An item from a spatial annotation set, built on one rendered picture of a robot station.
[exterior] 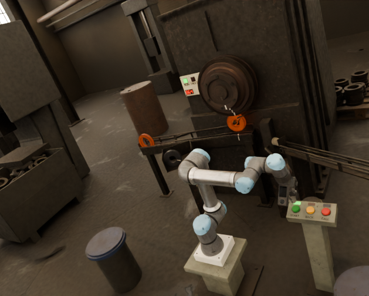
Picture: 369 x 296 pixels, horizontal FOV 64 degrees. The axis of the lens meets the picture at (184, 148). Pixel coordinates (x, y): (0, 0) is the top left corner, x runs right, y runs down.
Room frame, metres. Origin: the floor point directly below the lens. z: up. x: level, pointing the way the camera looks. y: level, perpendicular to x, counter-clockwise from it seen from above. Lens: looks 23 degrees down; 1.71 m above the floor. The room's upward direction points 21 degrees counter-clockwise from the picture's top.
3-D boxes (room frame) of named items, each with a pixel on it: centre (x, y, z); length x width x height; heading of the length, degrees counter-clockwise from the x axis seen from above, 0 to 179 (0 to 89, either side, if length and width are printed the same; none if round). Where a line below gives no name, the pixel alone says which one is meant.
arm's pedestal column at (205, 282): (1.48, 0.05, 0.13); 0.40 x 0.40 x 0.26; 50
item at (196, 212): (2.34, 0.07, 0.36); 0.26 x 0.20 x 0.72; 84
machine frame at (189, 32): (2.54, -0.75, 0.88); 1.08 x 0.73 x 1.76; 49
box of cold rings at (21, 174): (3.49, 2.06, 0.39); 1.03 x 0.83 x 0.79; 143
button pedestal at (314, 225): (1.21, -0.51, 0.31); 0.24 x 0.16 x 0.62; 49
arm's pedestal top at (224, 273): (1.48, 0.05, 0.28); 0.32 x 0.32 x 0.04; 50
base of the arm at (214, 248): (1.48, 0.06, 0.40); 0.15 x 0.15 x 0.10
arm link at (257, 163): (1.24, -0.30, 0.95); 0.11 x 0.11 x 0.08; 44
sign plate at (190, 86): (2.51, -0.28, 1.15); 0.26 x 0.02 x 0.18; 49
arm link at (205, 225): (1.48, 0.06, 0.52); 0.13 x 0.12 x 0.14; 134
